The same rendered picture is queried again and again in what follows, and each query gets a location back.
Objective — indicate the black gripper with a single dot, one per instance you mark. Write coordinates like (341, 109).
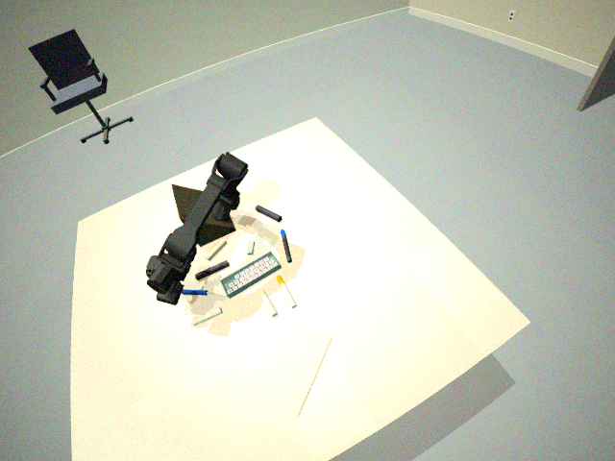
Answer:
(174, 292)

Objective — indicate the blue stylus with grey tip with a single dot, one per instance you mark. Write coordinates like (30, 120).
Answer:
(196, 292)

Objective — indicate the black cylinder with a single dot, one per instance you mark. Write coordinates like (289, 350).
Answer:
(213, 269)
(268, 213)

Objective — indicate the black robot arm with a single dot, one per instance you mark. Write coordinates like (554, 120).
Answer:
(218, 199)

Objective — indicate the grey pen with blue tip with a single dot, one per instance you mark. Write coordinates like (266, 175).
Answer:
(285, 245)

